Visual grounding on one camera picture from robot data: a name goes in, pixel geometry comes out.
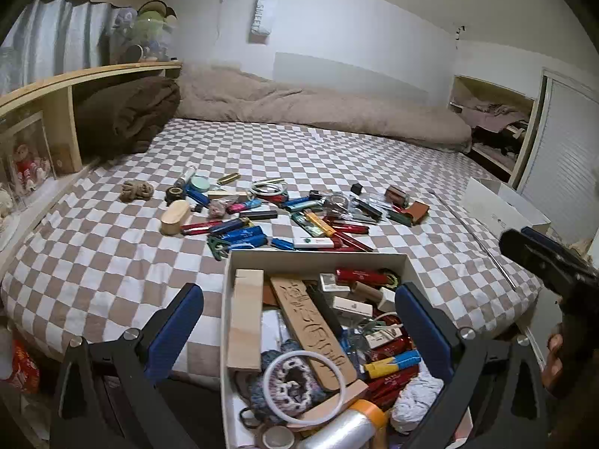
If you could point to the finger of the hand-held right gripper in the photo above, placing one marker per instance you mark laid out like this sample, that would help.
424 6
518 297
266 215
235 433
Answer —
529 255
547 241

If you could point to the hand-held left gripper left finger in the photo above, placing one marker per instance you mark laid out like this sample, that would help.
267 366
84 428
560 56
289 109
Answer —
173 332

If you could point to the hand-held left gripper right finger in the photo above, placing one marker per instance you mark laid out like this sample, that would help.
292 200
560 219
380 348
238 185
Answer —
421 332

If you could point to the white cardboard box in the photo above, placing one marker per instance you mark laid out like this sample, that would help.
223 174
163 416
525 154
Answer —
290 262

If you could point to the person's right hand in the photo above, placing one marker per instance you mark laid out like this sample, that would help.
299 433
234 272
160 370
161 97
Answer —
554 365

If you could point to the white and brown small box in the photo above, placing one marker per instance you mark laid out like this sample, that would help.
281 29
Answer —
383 337

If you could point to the blue and yellow packet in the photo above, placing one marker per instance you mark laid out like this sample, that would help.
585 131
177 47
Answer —
393 361

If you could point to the thin metal rod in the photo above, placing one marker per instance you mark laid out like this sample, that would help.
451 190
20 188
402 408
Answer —
487 255

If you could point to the red foil snack bar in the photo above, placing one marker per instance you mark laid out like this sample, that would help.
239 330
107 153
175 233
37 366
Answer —
393 380
390 395

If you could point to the long white carton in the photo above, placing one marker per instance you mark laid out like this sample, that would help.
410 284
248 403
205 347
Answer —
491 206

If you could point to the crumpled clear plastic wrapper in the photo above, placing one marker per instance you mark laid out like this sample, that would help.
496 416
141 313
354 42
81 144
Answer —
358 341

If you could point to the dark brown wooden block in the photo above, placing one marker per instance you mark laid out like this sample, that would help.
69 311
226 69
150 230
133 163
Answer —
367 292

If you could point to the white yarn ball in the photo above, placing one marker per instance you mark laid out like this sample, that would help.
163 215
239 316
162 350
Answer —
414 402

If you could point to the rectangular light wooden block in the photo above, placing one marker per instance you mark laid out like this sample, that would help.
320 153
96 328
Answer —
245 322

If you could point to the plain white small box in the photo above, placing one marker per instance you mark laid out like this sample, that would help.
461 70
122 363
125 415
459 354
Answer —
351 307

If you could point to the long red case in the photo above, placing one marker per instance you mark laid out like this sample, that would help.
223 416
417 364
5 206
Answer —
360 276

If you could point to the pale wooden board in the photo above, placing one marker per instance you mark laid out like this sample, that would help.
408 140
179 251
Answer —
355 390

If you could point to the white louvered door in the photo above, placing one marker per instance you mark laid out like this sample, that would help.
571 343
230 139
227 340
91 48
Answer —
566 149

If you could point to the black remote control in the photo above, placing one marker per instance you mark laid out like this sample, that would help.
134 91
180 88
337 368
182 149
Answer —
327 313

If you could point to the green triangular clip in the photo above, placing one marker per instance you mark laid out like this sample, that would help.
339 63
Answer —
216 245

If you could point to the white patterned small box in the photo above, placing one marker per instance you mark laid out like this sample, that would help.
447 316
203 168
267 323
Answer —
334 283

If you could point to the red metallic lighter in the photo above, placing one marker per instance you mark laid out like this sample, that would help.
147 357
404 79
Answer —
201 228

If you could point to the carved wooden plaque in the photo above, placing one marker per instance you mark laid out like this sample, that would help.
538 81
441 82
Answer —
309 332

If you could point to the purple grey crochet scrunchie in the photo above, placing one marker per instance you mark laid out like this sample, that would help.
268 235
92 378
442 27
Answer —
281 369

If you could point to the oval light wooden block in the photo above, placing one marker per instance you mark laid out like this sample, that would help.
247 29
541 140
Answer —
175 217

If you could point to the blue lighter gold print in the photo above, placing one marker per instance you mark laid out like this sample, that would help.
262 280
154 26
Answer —
227 227

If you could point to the brown leather case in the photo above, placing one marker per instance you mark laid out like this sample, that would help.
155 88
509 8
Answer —
419 210

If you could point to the dark blue lighter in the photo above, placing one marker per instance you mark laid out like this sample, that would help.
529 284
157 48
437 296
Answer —
248 234

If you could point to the silver lighter black cap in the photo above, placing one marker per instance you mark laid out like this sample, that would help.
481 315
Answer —
196 208

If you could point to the clear tape roll orange core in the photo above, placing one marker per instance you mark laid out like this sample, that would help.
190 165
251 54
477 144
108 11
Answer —
337 430

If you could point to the bag of pink candies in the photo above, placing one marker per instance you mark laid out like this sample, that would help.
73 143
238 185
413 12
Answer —
218 208

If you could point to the long blue lighter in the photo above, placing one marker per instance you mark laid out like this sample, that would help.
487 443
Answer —
197 197

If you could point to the pile of assorted lighters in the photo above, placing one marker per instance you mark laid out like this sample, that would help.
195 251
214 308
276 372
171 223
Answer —
327 231

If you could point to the small clear tape roll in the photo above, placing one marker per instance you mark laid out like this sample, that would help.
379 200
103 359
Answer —
262 437

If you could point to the heap of clothes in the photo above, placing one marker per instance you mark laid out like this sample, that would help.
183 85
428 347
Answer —
486 117

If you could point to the dark brown small case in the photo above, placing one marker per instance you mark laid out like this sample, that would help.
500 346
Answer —
395 195

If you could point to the bright blue lighter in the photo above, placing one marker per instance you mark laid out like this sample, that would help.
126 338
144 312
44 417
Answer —
281 243

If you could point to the white lighter gold cap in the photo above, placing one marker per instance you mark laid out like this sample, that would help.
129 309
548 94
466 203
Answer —
313 242

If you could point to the black rectangular lighter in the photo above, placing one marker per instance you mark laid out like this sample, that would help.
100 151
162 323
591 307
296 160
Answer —
257 215

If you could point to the pink and blue lighter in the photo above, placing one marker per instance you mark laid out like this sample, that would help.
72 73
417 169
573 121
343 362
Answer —
245 206

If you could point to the light wooden stick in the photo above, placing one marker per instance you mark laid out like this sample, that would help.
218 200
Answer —
227 195

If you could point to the teal round compact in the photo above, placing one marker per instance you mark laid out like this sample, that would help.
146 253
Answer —
200 183

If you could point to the red snack bag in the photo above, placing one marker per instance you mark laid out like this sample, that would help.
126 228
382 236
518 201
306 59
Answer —
25 367

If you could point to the clear plastic bag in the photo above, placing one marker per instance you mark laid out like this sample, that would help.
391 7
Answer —
337 203

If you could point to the clear tube black cap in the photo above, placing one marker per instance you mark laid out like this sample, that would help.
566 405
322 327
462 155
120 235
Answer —
185 176

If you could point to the small black cube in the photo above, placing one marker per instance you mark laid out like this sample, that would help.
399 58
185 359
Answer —
358 189

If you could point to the gold metal lighter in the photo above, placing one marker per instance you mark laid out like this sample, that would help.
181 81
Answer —
228 178

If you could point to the pink plush doll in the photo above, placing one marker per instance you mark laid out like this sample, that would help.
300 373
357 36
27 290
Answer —
28 168

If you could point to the folded dark brown blanket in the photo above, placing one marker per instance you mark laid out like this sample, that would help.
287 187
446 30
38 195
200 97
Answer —
126 112

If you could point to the wooden headboard shelf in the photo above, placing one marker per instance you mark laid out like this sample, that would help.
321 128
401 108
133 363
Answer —
65 117

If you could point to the clear display case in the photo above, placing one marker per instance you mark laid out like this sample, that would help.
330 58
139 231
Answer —
28 131

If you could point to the beige fleece blanket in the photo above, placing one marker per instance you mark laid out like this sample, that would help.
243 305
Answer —
304 107

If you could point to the cluster of plush toys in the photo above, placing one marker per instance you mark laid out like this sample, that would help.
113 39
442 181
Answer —
145 32

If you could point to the striped grey curtain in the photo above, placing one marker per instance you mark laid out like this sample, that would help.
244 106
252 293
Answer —
51 42

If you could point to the white hanging fabric sign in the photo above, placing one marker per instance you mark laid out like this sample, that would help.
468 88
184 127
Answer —
263 14

